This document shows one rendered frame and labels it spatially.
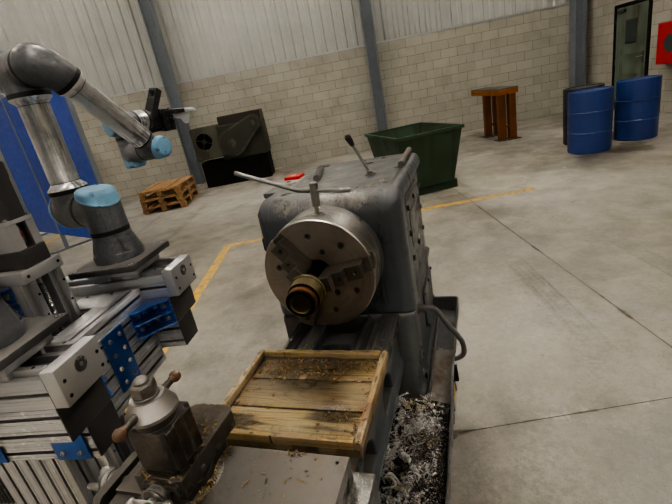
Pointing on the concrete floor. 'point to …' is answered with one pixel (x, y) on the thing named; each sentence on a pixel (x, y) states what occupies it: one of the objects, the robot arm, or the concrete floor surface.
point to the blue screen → (67, 118)
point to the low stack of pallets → (168, 194)
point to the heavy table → (499, 111)
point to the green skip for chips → (427, 177)
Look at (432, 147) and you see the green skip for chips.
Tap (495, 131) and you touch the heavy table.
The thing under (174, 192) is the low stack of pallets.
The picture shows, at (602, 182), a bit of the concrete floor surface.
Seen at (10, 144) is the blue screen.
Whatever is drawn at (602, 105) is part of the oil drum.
